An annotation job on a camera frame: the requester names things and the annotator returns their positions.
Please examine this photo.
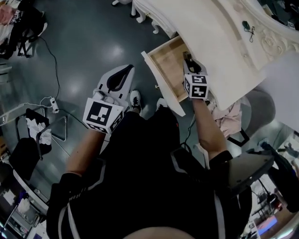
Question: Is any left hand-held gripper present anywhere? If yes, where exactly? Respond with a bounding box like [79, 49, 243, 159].
[82, 65, 135, 135]

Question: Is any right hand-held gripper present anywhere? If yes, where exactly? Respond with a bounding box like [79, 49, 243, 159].
[183, 59, 209, 101]

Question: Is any wooden drawer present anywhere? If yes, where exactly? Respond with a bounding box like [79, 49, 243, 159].
[141, 34, 212, 117]

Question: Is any white ornate dressing table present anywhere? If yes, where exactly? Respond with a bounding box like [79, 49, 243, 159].
[111, 0, 299, 112]

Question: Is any black metal eyelash curler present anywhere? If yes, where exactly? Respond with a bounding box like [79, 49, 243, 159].
[248, 25, 256, 43]

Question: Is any person's right forearm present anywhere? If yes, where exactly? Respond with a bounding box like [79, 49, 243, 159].
[192, 98, 229, 162]

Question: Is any person's left forearm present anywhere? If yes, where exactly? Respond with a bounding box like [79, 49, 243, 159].
[64, 127, 110, 177]

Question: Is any person's left white shoe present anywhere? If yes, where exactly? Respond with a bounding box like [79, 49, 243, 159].
[129, 90, 142, 112]

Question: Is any person's white shoe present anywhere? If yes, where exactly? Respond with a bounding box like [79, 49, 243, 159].
[129, 90, 142, 112]
[156, 98, 169, 109]

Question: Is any person's right white shoe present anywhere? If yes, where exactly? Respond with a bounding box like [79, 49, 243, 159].
[156, 98, 169, 109]

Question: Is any pink cloth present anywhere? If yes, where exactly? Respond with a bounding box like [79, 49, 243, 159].
[207, 99, 245, 138]

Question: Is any white power strip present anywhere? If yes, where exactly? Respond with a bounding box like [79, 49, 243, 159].
[50, 97, 59, 114]

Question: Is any grey upholstered chair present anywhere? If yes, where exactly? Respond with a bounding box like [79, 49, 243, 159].
[228, 89, 277, 148]

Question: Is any person's black clothed torso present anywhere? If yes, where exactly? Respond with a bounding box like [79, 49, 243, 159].
[46, 107, 253, 239]

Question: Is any white crumpled cloth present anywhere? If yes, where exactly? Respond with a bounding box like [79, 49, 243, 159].
[25, 117, 52, 146]

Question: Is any dark grey flat board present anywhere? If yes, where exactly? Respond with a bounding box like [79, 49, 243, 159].
[226, 151, 276, 196]

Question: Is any pink garment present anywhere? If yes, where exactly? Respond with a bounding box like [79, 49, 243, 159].
[0, 3, 21, 25]

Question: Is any black floor cable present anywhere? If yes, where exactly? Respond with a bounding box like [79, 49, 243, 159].
[37, 36, 61, 100]

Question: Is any black metal-frame chair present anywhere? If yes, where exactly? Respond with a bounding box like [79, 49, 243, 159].
[8, 108, 69, 182]

